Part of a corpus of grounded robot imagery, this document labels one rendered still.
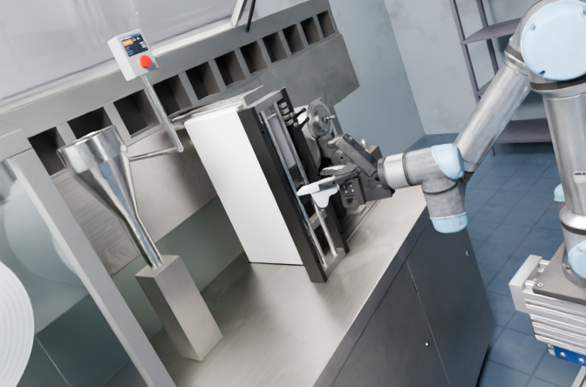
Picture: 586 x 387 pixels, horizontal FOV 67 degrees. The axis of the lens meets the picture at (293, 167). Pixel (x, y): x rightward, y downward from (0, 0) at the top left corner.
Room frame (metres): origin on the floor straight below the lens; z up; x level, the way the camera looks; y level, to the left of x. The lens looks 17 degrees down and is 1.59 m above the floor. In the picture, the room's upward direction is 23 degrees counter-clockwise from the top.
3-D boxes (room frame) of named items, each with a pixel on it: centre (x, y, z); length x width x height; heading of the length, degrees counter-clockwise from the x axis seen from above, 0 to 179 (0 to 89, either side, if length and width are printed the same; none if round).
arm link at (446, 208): (0.88, -0.28, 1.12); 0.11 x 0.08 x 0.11; 149
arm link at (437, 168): (0.86, -0.28, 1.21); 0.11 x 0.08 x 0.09; 59
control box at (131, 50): (1.12, 0.24, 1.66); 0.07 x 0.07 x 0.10; 42
